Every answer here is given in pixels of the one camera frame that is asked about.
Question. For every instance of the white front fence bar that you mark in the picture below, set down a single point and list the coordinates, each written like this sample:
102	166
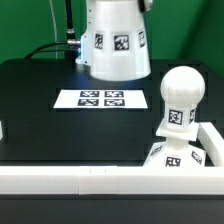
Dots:
110	180

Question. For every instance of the white lamp base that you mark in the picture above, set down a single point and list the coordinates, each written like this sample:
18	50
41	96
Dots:
176	151

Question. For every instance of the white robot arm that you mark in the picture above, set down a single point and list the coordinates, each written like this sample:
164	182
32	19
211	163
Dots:
86	38

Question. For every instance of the white right fence bar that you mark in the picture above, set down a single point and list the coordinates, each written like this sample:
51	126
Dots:
212	142

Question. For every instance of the white fence bar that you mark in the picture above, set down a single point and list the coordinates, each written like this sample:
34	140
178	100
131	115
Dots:
110	180
212	142

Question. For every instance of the white lamp shade cone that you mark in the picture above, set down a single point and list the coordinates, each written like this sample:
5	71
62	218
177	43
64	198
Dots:
119	43

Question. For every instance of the white lamp bulb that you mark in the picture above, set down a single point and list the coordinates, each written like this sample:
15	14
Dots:
182	88

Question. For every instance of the white marker sheet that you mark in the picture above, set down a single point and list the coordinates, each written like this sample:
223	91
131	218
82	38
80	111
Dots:
101	99

